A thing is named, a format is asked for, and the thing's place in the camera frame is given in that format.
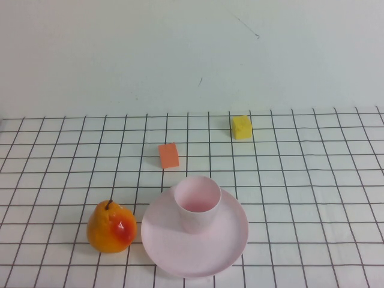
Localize orange red toy pear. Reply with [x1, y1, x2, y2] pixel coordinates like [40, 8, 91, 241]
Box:
[86, 199, 138, 254]

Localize pink plastic cup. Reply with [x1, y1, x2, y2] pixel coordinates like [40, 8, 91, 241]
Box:
[174, 176, 223, 235]

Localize yellow foam cube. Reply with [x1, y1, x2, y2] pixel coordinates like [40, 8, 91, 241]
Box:
[231, 115, 253, 141]

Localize pink round plate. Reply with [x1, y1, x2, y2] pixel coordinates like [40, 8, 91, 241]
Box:
[140, 187, 250, 278]

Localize orange foam cube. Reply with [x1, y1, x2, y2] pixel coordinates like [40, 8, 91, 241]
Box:
[158, 142, 181, 170]

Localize white grid tablecloth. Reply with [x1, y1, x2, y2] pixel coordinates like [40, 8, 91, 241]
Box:
[0, 106, 384, 288]

